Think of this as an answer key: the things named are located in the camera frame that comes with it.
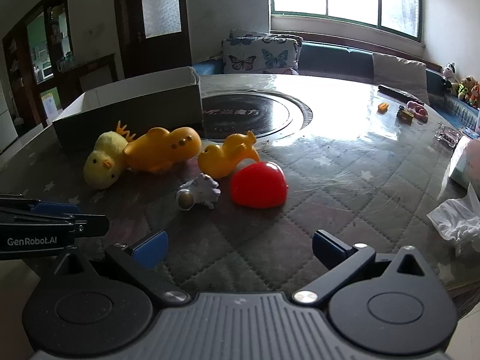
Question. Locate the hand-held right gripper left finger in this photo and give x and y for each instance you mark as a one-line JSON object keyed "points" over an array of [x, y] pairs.
{"points": [[150, 249]]}

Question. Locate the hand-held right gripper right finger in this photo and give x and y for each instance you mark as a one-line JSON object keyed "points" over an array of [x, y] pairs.
{"points": [[330, 249]]}

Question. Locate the dark wooden sideboard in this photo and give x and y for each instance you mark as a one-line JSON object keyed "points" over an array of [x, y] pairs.
{"points": [[93, 77]]}

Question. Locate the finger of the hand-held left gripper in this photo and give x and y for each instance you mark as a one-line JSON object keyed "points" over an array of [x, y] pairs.
{"points": [[90, 225], [56, 207]]}

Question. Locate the yellow plush chick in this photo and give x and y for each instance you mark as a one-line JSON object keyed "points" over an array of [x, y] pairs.
{"points": [[103, 165]]}

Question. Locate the orange plush toy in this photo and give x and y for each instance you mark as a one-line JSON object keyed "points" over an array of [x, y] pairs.
{"points": [[474, 95]]}

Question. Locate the butterfly print pillow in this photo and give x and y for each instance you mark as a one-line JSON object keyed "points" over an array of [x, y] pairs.
{"points": [[262, 34], [258, 58]]}

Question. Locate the black and white plush toy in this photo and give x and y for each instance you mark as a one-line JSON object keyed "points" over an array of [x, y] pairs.
{"points": [[449, 75]]}

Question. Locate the yellow toy car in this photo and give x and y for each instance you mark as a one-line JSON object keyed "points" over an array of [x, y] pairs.
{"points": [[405, 115]]}

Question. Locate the pink toy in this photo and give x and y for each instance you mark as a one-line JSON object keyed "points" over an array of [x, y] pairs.
{"points": [[419, 110]]}

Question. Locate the black remote control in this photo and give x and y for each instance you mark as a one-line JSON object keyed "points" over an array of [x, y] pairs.
{"points": [[392, 91]]}

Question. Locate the white tissue pack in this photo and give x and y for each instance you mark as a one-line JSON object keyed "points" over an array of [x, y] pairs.
{"points": [[467, 165]]}

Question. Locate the grey cushion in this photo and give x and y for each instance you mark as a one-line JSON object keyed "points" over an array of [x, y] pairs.
{"points": [[399, 75]]}

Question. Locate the cardboard box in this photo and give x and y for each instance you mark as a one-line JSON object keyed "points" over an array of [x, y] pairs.
{"points": [[150, 108]]}

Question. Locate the small yellow rubber duck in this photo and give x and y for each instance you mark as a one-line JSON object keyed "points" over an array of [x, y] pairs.
{"points": [[221, 159]]}

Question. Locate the yellow plush toy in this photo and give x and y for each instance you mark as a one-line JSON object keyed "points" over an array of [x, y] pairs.
{"points": [[465, 88]]}

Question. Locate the dark wooden door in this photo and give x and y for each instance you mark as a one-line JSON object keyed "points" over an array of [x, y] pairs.
{"points": [[161, 11]]}

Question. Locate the large yellow rubber duck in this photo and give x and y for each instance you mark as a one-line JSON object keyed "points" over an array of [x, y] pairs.
{"points": [[161, 150]]}

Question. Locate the round black induction cooktop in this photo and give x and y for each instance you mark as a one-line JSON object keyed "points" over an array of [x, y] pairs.
{"points": [[247, 114]]}

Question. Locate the small orange toy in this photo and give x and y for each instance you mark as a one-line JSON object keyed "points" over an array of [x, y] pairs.
{"points": [[383, 108]]}

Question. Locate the blue sofa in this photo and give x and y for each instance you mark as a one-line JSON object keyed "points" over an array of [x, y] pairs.
{"points": [[333, 56]]}

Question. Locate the dark wooden display cabinet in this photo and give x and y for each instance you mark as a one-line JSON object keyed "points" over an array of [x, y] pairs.
{"points": [[37, 56]]}

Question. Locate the red heart-shaped toy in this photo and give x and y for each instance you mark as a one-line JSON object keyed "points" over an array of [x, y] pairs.
{"points": [[258, 185]]}

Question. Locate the crumpled white tissue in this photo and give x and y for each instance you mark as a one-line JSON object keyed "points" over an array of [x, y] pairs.
{"points": [[455, 219]]}

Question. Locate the glass ashtray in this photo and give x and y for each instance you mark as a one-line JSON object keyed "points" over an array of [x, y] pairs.
{"points": [[447, 135]]}

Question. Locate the white astronaut toy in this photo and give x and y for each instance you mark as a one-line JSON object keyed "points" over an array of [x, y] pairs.
{"points": [[200, 193]]}

